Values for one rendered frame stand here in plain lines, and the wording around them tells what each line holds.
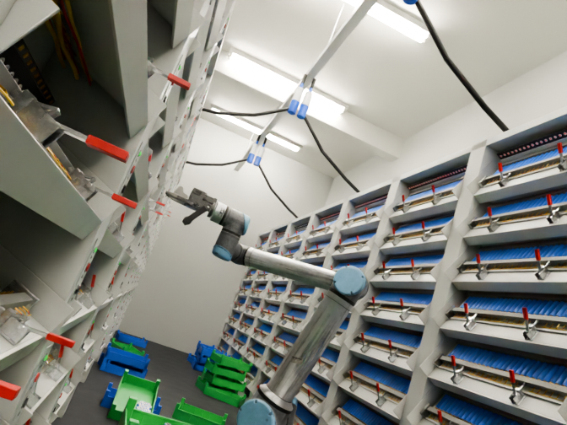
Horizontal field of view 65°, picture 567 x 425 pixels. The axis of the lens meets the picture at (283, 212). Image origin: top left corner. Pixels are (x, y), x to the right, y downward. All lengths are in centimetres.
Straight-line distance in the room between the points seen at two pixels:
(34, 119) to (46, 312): 49
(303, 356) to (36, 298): 111
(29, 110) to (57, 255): 47
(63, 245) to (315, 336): 110
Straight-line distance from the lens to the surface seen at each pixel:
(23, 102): 42
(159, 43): 96
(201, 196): 194
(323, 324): 172
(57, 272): 85
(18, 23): 28
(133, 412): 125
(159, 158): 160
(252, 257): 201
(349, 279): 171
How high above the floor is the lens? 68
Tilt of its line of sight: 14 degrees up
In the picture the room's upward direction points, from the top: 20 degrees clockwise
